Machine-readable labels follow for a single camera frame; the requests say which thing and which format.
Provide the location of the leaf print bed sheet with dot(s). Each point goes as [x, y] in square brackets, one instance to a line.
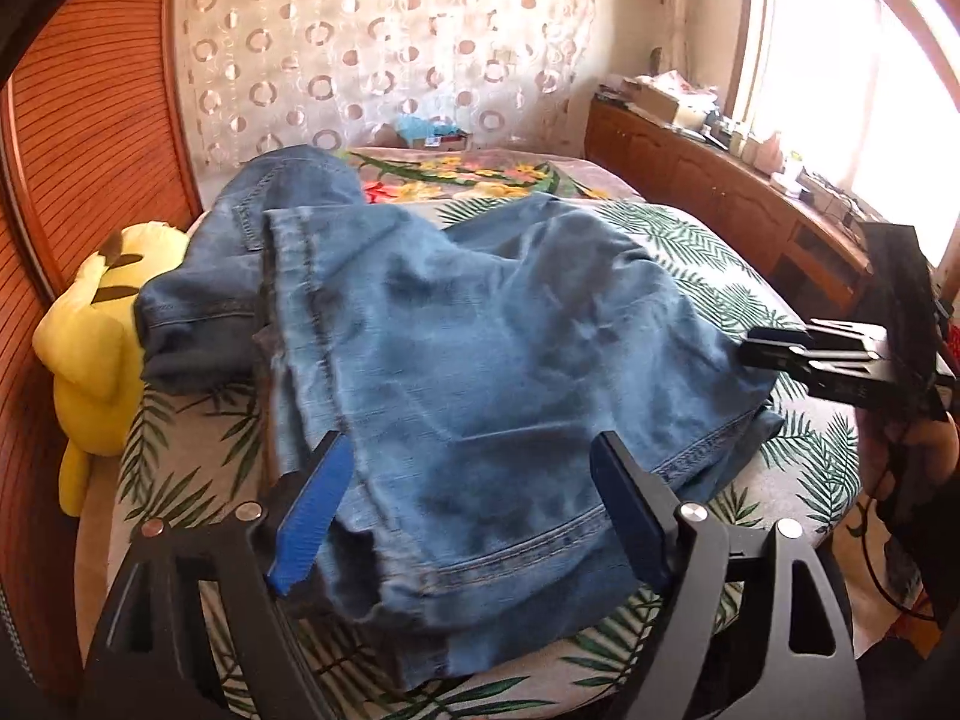
[675, 240]

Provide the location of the floral blanket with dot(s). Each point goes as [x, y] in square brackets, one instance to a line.
[480, 169]

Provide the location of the row of small containers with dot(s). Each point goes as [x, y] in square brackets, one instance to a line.
[780, 157]

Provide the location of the person's dark clothing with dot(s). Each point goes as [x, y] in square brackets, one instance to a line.
[915, 675]

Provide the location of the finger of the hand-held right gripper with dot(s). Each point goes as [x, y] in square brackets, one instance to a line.
[787, 345]
[840, 382]

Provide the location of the wooden slatted wardrobe door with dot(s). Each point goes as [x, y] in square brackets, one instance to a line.
[90, 127]

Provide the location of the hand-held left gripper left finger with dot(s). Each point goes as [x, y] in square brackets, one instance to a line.
[311, 517]

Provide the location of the wooden cabinet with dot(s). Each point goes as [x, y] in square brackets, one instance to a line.
[720, 187]

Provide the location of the small cardboard box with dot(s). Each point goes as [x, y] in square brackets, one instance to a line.
[442, 139]

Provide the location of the yellow plush toy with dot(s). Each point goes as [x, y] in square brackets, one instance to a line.
[82, 345]

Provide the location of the sheer curtain with circles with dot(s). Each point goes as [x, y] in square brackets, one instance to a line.
[375, 37]

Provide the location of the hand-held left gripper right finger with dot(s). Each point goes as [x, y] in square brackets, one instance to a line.
[630, 517]

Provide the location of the light blue denim pants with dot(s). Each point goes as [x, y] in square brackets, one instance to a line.
[487, 360]

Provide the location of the window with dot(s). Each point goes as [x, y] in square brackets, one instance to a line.
[840, 75]

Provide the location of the person's right hand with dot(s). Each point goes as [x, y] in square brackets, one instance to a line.
[937, 457]

